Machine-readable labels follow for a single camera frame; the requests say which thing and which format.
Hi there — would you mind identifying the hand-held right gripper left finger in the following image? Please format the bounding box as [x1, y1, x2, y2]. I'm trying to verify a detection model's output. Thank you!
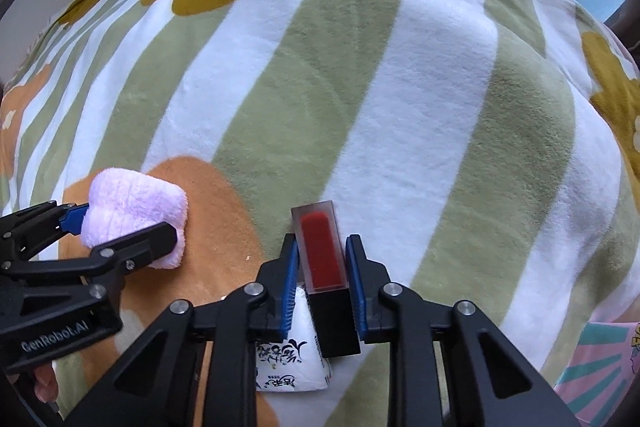
[60, 234, 301, 427]

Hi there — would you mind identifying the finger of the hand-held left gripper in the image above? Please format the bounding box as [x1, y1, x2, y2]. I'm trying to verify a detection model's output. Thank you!
[75, 221, 179, 293]
[0, 201, 91, 260]

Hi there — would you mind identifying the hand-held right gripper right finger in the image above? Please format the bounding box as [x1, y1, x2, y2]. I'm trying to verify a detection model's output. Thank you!
[346, 235, 592, 427]

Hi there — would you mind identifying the pink fluffy cloth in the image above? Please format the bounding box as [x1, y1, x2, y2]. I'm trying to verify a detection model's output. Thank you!
[80, 169, 190, 269]

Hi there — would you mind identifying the red black small box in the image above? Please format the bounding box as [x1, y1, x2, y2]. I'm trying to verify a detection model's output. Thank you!
[290, 201, 362, 358]

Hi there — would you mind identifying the pink cardboard box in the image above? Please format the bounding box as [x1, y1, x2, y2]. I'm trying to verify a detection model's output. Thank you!
[552, 319, 640, 427]

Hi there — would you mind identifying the person's left hand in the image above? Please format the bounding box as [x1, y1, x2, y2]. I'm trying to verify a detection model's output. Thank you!
[33, 363, 60, 404]

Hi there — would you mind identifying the white box with ink print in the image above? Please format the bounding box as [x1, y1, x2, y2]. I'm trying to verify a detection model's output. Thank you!
[254, 284, 334, 393]

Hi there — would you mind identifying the striped floral blanket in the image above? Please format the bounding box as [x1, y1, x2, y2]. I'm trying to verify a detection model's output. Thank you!
[0, 0, 640, 427]

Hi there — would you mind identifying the brown curtain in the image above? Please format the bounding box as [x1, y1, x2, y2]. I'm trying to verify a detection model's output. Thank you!
[604, 0, 640, 75]

